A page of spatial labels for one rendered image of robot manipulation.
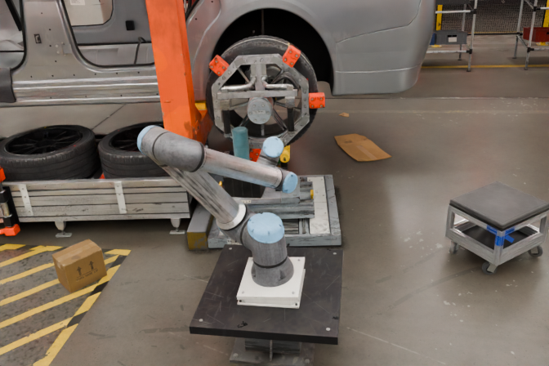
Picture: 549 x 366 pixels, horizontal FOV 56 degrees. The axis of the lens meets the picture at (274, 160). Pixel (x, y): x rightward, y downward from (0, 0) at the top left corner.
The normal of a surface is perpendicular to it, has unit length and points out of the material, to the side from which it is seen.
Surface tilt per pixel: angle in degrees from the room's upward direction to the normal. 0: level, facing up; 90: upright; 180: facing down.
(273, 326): 0
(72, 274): 90
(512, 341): 0
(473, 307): 0
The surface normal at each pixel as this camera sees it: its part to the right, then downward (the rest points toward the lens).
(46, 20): -0.04, 0.39
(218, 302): -0.05, -0.91
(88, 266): 0.69, 0.26
